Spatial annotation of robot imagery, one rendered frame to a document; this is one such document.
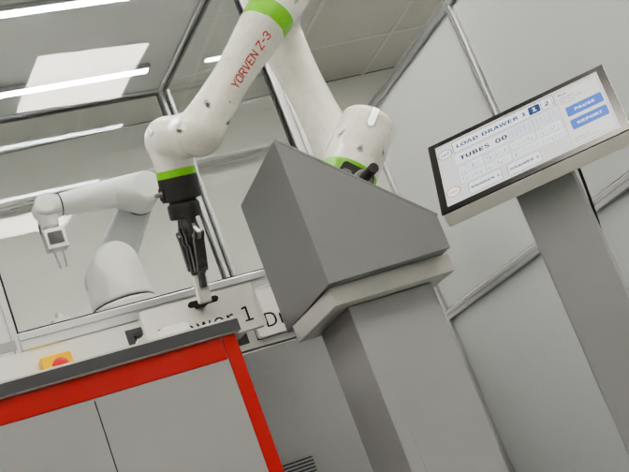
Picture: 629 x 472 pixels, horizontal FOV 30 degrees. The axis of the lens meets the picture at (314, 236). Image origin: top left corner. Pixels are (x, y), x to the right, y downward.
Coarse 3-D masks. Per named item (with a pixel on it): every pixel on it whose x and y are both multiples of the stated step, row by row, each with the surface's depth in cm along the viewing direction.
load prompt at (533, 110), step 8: (552, 96) 313; (536, 104) 315; (544, 104) 313; (552, 104) 311; (520, 112) 316; (528, 112) 314; (536, 112) 312; (504, 120) 317; (512, 120) 315; (520, 120) 313; (488, 128) 318; (496, 128) 316; (504, 128) 315; (472, 136) 320; (480, 136) 318; (488, 136) 316; (456, 144) 321; (464, 144) 319; (472, 144) 317; (456, 152) 318
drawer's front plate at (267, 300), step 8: (264, 296) 295; (272, 296) 296; (264, 304) 295; (272, 304) 295; (264, 312) 294; (272, 312) 295; (272, 320) 294; (280, 320) 294; (264, 328) 292; (272, 328) 293; (280, 328) 294; (264, 336) 292
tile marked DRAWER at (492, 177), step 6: (486, 174) 305; (492, 174) 303; (498, 174) 302; (474, 180) 306; (480, 180) 304; (486, 180) 303; (492, 180) 302; (498, 180) 301; (468, 186) 305; (474, 186) 304; (480, 186) 302
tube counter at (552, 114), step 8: (552, 112) 309; (536, 120) 310; (544, 120) 308; (512, 128) 313; (520, 128) 311; (528, 128) 309; (496, 136) 314; (504, 136) 312; (512, 136) 310; (496, 144) 311
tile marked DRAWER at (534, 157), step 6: (528, 156) 301; (534, 156) 300; (540, 156) 298; (516, 162) 302; (522, 162) 301; (528, 162) 299; (534, 162) 298; (510, 168) 302; (516, 168) 300; (522, 168) 299; (510, 174) 300
